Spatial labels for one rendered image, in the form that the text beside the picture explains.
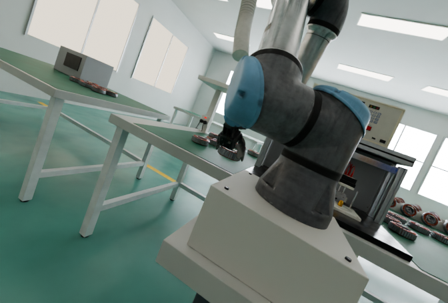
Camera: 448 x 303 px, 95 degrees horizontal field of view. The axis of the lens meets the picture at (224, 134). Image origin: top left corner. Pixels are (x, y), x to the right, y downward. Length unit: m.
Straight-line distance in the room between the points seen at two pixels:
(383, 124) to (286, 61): 0.95
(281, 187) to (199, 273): 0.18
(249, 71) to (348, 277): 0.31
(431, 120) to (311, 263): 8.03
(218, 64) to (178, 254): 8.50
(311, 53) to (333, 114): 0.33
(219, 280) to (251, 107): 0.26
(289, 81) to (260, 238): 0.25
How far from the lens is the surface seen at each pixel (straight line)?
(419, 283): 0.99
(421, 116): 8.22
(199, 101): 8.64
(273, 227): 0.33
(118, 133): 1.29
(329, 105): 0.39
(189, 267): 0.37
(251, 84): 0.33
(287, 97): 0.35
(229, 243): 0.35
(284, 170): 0.40
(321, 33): 0.70
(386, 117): 1.29
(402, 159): 1.27
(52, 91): 1.55
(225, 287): 0.36
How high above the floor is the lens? 0.96
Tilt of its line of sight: 5 degrees down
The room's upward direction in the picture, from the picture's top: 22 degrees clockwise
